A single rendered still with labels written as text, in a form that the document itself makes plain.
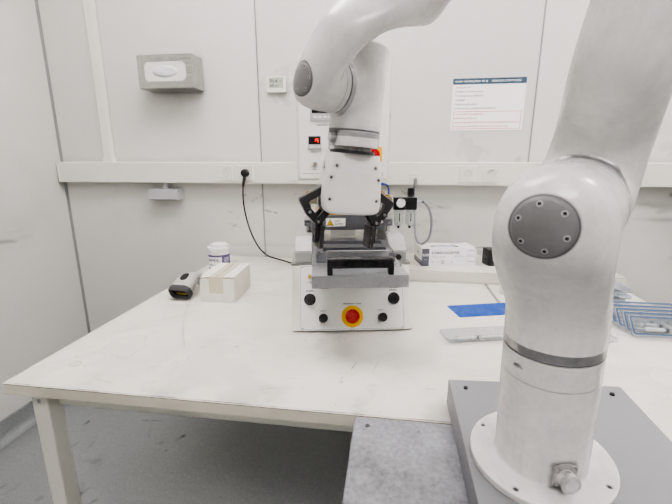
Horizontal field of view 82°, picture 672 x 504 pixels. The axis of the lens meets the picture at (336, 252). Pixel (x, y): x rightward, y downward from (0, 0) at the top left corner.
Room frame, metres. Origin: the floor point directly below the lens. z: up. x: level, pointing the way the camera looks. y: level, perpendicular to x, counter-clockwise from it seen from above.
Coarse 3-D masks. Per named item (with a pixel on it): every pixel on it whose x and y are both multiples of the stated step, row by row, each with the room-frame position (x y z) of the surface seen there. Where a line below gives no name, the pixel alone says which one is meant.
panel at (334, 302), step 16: (304, 272) 1.07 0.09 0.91; (304, 288) 1.05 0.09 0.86; (336, 288) 1.06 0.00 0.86; (352, 288) 1.06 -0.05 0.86; (368, 288) 1.06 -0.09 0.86; (384, 288) 1.06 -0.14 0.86; (400, 288) 1.06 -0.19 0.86; (304, 304) 1.03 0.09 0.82; (320, 304) 1.04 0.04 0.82; (336, 304) 1.04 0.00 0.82; (352, 304) 1.04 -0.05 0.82; (368, 304) 1.04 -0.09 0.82; (384, 304) 1.04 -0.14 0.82; (400, 304) 1.04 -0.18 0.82; (304, 320) 1.01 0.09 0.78; (336, 320) 1.02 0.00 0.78; (368, 320) 1.02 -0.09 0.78; (400, 320) 1.02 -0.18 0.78
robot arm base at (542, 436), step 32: (512, 352) 0.46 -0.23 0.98; (512, 384) 0.46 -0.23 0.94; (544, 384) 0.42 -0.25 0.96; (576, 384) 0.41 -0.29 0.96; (512, 416) 0.45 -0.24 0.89; (544, 416) 0.42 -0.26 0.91; (576, 416) 0.41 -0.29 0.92; (480, 448) 0.49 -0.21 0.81; (512, 448) 0.45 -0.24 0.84; (544, 448) 0.42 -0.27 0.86; (576, 448) 0.42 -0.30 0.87; (512, 480) 0.43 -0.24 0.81; (544, 480) 0.42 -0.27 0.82; (576, 480) 0.40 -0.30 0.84; (608, 480) 0.43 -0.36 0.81
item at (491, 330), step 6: (444, 330) 0.97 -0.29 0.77; (450, 330) 0.97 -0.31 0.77; (456, 330) 0.97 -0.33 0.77; (462, 330) 0.97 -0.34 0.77; (468, 330) 0.97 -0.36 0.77; (474, 330) 0.97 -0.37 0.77; (480, 330) 0.97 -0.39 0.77; (486, 330) 0.97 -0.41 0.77; (492, 330) 0.97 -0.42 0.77; (498, 330) 0.97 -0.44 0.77; (450, 336) 0.93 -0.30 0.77; (456, 336) 0.93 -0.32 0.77; (462, 336) 0.93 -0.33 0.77; (468, 336) 0.93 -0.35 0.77
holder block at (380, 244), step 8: (328, 240) 1.09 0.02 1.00; (336, 240) 1.09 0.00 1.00; (344, 240) 1.09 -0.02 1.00; (352, 240) 1.09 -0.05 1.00; (360, 240) 1.09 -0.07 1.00; (376, 240) 1.09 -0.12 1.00; (384, 240) 1.09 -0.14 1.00; (328, 248) 1.00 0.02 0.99; (336, 248) 1.00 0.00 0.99; (344, 248) 1.00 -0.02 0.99; (352, 248) 1.00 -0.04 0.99; (360, 248) 1.01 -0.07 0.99; (376, 248) 1.01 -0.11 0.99; (384, 248) 1.01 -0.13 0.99; (320, 256) 0.94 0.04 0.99; (392, 256) 0.95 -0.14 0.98
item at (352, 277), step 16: (336, 256) 0.90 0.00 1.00; (352, 256) 0.90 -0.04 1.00; (368, 256) 0.90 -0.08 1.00; (320, 272) 0.85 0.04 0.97; (336, 272) 0.85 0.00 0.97; (352, 272) 0.85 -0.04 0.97; (368, 272) 0.85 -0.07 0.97; (384, 272) 0.85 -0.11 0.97; (400, 272) 0.85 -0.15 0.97; (320, 288) 0.83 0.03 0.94
